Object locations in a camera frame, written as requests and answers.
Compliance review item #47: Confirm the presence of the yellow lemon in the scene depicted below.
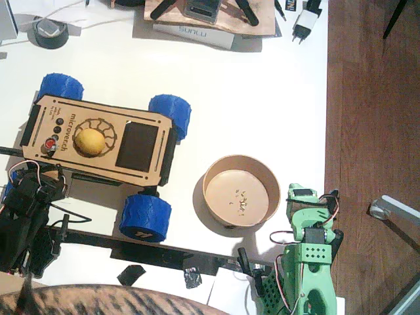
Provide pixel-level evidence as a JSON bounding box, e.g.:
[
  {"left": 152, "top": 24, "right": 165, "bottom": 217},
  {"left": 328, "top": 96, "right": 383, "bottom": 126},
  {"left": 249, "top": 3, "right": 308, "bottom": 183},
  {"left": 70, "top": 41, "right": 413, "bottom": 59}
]
[{"left": 73, "top": 128, "right": 106, "bottom": 157}]

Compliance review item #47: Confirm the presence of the black thin bar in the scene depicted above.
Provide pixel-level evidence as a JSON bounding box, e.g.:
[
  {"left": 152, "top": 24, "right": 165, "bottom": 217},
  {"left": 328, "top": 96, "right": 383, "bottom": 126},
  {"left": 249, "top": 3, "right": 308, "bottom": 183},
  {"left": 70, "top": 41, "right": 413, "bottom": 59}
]
[{"left": 0, "top": 146, "right": 26, "bottom": 158}]

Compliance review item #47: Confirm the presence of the black spring clamp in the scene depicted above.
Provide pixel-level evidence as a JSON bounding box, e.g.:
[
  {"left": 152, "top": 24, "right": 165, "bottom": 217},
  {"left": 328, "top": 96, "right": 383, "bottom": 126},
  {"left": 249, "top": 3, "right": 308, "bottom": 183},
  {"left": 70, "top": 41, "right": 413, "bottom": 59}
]
[{"left": 238, "top": 247, "right": 267, "bottom": 296}]

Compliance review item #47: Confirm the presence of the grey metal leg with caster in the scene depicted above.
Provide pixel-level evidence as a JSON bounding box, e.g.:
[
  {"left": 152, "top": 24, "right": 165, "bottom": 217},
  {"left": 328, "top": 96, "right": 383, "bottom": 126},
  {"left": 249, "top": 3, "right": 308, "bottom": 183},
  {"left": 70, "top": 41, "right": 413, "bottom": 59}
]
[{"left": 369, "top": 195, "right": 420, "bottom": 250}]

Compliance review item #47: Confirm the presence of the wooden rover with blue wheels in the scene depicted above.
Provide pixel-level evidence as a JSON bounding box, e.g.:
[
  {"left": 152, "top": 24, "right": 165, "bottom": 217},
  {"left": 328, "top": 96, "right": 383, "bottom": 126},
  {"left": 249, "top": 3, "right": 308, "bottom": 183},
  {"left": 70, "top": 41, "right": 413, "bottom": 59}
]
[{"left": 1, "top": 72, "right": 192, "bottom": 243}]

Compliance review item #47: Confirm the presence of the white paper sheet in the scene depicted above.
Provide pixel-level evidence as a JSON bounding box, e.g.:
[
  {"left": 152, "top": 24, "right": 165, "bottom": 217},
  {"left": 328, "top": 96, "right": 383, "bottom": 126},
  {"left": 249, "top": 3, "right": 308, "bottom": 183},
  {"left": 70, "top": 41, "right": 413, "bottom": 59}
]
[{"left": 206, "top": 267, "right": 345, "bottom": 315}]

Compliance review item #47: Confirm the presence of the brown striped blurry object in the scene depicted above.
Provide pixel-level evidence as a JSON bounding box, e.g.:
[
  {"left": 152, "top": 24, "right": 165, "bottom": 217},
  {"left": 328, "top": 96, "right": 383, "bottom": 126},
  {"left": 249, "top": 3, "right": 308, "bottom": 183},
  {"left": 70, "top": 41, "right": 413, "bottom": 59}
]
[{"left": 0, "top": 272, "right": 227, "bottom": 315}]

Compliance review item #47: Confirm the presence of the black tape piece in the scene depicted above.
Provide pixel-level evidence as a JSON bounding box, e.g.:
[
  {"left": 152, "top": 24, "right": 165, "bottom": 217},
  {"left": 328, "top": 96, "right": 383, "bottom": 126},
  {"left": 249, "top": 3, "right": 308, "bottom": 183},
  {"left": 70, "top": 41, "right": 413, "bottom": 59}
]
[{"left": 117, "top": 264, "right": 147, "bottom": 286}]

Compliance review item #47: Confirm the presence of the crumpled shiny black scrap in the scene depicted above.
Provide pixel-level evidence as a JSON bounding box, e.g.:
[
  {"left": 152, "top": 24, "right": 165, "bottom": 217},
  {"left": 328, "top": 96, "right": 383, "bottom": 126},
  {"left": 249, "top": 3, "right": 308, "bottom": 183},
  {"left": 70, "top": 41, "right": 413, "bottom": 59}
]
[{"left": 182, "top": 267, "right": 203, "bottom": 289}]

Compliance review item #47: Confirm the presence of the black tape roll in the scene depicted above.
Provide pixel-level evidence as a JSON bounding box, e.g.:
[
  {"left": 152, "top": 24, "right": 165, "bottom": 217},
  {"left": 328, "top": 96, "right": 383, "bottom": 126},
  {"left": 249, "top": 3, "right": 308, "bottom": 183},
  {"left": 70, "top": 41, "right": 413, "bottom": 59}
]
[{"left": 26, "top": 18, "right": 70, "bottom": 50}]

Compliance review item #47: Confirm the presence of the grey metal bar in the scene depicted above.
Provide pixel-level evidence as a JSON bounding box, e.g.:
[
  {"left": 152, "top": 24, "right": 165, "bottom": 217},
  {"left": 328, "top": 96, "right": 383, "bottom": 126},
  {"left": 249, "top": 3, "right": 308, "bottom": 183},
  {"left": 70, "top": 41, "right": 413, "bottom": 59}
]
[{"left": 382, "top": 272, "right": 420, "bottom": 315}]

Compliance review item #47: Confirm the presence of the dark grey sheet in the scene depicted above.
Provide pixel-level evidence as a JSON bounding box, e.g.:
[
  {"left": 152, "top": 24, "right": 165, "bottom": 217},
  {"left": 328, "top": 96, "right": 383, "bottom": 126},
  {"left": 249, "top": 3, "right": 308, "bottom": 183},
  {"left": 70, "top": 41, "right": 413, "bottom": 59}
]
[{"left": 132, "top": 12, "right": 282, "bottom": 53}]

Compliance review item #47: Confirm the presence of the grey flat device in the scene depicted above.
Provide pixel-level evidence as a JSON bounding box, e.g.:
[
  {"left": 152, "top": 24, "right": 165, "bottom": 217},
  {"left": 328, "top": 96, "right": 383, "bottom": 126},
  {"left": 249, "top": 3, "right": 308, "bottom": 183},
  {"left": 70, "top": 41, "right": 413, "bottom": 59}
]
[{"left": 0, "top": 0, "right": 19, "bottom": 45}]

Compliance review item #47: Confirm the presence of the white black power adapter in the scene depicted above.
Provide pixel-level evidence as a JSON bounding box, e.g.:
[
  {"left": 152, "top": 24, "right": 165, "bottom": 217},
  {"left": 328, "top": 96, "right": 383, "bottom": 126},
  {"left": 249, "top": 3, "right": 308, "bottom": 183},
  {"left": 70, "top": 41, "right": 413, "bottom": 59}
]
[{"left": 291, "top": 0, "right": 324, "bottom": 43}]

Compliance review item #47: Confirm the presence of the white printed carton box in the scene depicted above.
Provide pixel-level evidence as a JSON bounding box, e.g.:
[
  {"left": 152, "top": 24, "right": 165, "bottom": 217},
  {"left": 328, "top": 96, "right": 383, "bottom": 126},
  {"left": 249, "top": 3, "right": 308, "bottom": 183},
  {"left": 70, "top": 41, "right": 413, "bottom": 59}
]
[{"left": 152, "top": 21, "right": 236, "bottom": 51}]

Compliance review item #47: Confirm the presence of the brown wooden board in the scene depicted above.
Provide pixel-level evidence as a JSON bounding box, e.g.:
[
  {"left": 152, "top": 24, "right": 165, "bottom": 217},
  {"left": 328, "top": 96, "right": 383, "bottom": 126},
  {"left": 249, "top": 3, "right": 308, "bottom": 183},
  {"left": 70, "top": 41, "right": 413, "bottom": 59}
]
[{"left": 143, "top": 0, "right": 276, "bottom": 36}]

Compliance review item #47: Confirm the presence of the black tripod leg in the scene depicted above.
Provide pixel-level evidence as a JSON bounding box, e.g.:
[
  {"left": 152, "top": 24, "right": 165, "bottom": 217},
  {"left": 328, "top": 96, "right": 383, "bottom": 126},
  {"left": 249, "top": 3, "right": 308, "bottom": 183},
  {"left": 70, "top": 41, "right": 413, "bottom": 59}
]
[
  {"left": 234, "top": 0, "right": 260, "bottom": 26},
  {"left": 150, "top": 0, "right": 178, "bottom": 19}
]

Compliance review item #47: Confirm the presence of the black furniture leg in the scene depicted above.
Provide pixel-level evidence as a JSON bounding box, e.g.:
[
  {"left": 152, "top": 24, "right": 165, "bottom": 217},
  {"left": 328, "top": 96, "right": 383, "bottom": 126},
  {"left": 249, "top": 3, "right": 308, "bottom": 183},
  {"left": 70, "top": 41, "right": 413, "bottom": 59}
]
[{"left": 383, "top": 0, "right": 411, "bottom": 39}]

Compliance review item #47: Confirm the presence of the grey box device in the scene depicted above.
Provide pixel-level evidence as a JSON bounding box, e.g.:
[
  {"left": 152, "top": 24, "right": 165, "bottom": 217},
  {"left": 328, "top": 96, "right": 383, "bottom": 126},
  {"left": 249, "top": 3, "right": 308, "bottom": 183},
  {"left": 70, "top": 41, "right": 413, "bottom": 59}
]
[{"left": 182, "top": 0, "right": 221, "bottom": 24}]

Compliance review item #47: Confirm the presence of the black looped cable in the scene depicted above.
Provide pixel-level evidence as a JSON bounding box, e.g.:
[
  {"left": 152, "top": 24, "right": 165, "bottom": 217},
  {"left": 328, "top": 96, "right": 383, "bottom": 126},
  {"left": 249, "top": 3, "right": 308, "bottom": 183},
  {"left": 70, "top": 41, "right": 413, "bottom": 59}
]
[{"left": 268, "top": 230, "right": 298, "bottom": 245}]

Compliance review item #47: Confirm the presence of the black thin cable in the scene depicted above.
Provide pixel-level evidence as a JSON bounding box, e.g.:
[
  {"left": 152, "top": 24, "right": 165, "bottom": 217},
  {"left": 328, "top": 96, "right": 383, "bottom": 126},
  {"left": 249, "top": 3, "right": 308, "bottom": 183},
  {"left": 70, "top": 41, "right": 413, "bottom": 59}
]
[{"left": 45, "top": 199, "right": 93, "bottom": 229}]

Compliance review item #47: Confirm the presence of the black flat rail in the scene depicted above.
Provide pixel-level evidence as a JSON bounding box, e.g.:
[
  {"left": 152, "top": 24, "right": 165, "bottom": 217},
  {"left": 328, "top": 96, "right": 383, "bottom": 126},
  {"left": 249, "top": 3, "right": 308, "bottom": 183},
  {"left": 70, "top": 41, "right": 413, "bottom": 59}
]
[{"left": 45, "top": 226, "right": 238, "bottom": 276}]

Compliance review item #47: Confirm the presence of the white cable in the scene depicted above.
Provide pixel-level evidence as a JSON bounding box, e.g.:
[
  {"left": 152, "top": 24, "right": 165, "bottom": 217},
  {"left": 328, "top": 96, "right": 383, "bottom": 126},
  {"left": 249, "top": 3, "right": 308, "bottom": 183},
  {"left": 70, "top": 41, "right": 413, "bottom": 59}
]
[{"left": 0, "top": 0, "right": 136, "bottom": 47}]

